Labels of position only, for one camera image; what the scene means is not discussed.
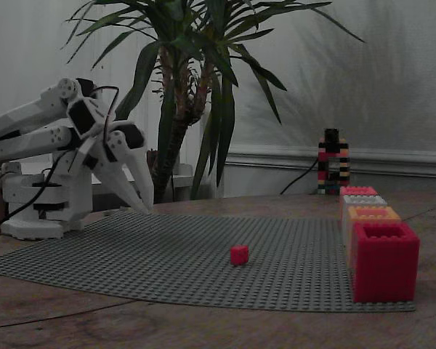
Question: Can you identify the orange lego box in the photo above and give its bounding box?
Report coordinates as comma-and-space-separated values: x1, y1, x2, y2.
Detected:
343, 206, 402, 272

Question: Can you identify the grey Lego baseplate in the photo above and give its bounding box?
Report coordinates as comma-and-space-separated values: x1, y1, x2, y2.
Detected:
0, 212, 417, 313

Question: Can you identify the striped Lego brick tower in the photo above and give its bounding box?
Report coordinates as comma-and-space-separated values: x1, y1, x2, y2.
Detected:
317, 136, 350, 196

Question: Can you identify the small red Lego cube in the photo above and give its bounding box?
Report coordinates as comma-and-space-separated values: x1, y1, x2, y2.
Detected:
230, 244, 250, 267

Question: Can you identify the green palm house plant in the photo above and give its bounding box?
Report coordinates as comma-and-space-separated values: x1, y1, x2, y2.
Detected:
60, 0, 366, 203

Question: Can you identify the dark rectangular block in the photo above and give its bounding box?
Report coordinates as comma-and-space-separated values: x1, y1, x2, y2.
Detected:
146, 148, 159, 176

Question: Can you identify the small black camera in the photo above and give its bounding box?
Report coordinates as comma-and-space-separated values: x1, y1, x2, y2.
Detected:
323, 127, 343, 143

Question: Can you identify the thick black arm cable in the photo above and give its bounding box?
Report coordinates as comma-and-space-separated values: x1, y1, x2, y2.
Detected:
0, 148, 70, 241

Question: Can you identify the thin dark cable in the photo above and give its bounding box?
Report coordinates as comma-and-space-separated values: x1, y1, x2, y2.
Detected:
0, 298, 141, 331

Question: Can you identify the red lego box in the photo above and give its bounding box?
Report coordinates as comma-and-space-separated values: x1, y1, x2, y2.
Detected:
352, 221, 421, 304
339, 185, 379, 204

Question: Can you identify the grey lego box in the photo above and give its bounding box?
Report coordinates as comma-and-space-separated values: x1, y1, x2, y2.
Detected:
341, 194, 388, 248

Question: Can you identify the red servo wire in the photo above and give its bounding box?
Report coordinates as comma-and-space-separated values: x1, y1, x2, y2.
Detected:
92, 85, 121, 150

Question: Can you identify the black camera cable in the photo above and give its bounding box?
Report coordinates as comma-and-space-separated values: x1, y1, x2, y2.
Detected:
280, 155, 323, 195

